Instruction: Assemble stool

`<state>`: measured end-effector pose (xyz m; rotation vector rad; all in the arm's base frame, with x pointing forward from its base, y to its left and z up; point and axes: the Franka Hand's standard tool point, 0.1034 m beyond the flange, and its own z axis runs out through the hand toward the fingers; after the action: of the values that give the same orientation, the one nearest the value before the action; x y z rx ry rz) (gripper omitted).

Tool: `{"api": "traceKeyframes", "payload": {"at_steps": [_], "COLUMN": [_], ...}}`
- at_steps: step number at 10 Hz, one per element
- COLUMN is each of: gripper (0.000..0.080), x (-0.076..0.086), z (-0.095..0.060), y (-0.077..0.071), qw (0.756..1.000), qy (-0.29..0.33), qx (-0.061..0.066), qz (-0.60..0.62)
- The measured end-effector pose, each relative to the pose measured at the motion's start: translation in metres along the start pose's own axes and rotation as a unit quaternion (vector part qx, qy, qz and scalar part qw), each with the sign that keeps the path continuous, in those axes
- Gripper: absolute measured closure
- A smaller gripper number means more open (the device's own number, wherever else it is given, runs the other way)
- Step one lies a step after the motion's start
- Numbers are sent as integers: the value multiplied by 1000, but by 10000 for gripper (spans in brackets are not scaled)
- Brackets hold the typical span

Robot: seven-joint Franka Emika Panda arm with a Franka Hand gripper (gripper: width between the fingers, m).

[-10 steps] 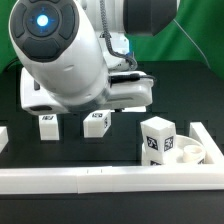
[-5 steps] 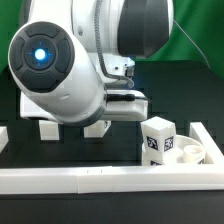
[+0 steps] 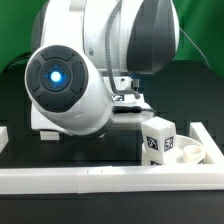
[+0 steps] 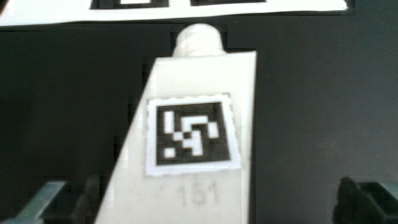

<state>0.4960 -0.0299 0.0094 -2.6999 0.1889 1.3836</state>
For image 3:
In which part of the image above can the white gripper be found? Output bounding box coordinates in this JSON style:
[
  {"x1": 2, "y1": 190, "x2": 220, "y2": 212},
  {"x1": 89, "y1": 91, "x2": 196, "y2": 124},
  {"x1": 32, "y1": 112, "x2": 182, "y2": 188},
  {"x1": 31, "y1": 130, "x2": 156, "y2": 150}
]
[{"x1": 111, "y1": 101, "x2": 155, "y2": 130}]

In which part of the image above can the white round stool seat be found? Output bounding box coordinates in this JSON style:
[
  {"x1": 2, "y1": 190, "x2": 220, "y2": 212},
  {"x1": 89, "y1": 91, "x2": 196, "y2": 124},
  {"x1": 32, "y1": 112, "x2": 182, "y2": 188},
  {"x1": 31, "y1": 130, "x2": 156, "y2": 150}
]
[{"x1": 141, "y1": 135, "x2": 206, "y2": 166}]

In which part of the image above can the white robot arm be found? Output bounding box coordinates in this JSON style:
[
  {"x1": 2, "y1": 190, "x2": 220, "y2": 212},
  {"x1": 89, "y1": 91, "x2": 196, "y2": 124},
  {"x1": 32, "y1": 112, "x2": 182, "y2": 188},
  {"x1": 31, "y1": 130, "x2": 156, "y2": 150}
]
[{"x1": 24, "y1": 0, "x2": 179, "y2": 136}]

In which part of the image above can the white marker tag sheet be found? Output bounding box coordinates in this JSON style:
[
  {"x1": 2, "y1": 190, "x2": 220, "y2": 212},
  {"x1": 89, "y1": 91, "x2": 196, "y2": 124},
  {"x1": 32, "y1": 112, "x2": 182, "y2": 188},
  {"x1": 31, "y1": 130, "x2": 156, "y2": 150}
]
[{"x1": 113, "y1": 94, "x2": 144, "y2": 104}]

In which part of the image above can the white front fence bar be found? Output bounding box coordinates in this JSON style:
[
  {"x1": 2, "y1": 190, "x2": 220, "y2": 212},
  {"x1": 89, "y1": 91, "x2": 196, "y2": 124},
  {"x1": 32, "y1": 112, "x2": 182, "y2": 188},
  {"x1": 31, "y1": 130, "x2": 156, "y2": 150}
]
[{"x1": 0, "y1": 165, "x2": 224, "y2": 195}]

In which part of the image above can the white left fence bar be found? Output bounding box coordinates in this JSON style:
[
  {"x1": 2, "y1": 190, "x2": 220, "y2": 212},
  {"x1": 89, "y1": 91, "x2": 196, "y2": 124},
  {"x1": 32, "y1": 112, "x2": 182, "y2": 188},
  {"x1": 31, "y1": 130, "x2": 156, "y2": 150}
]
[{"x1": 0, "y1": 126, "x2": 9, "y2": 153}]

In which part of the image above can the thin white cable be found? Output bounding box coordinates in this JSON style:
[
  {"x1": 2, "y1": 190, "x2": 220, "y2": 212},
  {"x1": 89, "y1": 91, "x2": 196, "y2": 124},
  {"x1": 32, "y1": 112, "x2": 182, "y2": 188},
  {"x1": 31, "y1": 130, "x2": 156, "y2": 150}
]
[{"x1": 179, "y1": 27, "x2": 213, "y2": 69}]

